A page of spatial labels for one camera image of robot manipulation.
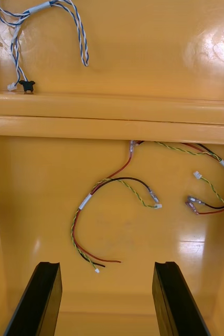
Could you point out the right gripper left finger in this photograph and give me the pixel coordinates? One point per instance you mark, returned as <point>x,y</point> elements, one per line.
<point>38,302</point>

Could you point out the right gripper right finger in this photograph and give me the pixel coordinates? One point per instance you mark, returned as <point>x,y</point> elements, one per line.
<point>174,304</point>

